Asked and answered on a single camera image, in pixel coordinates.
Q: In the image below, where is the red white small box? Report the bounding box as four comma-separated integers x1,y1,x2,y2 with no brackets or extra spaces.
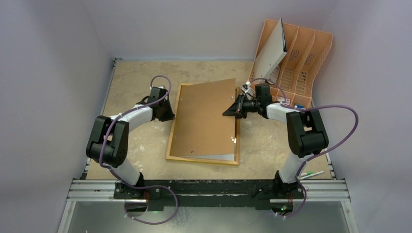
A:
282,98,290,106

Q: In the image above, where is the yellow wooden picture frame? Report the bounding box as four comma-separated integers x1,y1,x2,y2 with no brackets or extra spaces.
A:
165,83,241,166

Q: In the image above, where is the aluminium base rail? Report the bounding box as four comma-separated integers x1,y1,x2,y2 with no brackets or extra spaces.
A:
67,180,350,211

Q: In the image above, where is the purple cable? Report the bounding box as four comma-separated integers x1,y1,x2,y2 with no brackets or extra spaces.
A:
246,78,360,219
98,75,179,225

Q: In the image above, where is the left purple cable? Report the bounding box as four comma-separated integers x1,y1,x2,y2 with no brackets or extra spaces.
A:
98,75,179,225

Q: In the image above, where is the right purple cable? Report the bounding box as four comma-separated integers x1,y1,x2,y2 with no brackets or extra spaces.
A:
246,78,360,219

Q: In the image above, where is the building photo print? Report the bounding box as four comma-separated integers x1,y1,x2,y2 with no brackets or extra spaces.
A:
182,154,236,161

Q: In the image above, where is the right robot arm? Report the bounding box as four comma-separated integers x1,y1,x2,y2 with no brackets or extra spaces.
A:
222,83,329,198

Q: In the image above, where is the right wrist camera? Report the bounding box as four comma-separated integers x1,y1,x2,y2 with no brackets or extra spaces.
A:
241,81,254,100

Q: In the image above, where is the white pen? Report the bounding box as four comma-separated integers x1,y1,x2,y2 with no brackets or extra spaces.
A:
300,171,325,180

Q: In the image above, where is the green capped marker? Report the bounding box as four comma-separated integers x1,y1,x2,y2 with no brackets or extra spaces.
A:
299,171,314,179

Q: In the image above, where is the peach desk organizer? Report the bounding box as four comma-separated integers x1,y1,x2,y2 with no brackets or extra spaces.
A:
248,22,333,108

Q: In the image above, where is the brown backing board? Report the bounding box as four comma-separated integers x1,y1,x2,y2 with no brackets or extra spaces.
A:
169,78,237,158

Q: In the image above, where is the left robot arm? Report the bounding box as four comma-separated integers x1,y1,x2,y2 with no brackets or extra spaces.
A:
86,87,175,199

